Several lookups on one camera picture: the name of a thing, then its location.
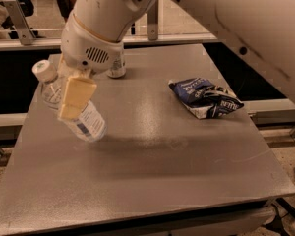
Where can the metal rail bracket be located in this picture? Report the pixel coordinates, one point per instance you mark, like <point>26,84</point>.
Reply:
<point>25,35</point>
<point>152,22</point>

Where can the clear plastic water bottle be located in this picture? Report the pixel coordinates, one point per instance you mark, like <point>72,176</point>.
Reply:
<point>89,125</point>

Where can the blue crumpled chip bag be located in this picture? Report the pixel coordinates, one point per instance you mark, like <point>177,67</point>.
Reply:
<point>204,99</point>

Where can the left metal rail bracket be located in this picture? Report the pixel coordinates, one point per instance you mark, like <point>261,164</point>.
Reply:
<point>25,35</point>

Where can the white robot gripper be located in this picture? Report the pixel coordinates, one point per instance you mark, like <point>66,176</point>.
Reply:
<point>85,49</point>

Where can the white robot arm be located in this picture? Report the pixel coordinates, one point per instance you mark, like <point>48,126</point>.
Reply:
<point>260,32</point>

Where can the middle metal rail bracket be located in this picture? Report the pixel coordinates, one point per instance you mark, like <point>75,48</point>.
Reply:
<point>152,22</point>

